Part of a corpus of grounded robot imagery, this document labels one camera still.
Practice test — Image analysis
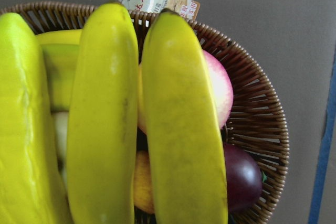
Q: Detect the brown wicker basket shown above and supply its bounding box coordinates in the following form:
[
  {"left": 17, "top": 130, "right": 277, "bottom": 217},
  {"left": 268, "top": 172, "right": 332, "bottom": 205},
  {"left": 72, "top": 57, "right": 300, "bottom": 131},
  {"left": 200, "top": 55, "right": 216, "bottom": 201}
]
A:
[{"left": 1, "top": 1, "right": 289, "bottom": 223}]

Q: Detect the pink white apple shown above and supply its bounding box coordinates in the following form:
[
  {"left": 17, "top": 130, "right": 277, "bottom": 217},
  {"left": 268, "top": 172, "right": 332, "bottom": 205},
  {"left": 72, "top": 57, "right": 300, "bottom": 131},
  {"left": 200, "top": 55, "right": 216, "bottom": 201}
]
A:
[{"left": 138, "top": 50, "right": 234, "bottom": 133}]

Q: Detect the yellow orange fruit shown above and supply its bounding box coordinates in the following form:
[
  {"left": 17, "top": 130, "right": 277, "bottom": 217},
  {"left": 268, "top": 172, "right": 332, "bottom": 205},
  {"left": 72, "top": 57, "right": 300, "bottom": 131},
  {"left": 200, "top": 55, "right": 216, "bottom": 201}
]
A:
[{"left": 133, "top": 151, "right": 155, "bottom": 214}]

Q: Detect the paper price tag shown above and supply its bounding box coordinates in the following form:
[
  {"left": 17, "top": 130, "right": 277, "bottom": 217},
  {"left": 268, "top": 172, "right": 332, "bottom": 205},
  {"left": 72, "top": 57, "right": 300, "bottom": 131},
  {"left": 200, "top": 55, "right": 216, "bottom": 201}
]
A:
[{"left": 122, "top": 0, "right": 200, "bottom": 20}]

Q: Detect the dark purple mango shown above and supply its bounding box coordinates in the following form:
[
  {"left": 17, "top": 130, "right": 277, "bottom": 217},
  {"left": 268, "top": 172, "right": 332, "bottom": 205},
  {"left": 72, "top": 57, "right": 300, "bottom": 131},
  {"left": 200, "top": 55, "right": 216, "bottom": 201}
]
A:
[{"left": 224, "top": 143, "right": 263, "bottom": 212}]

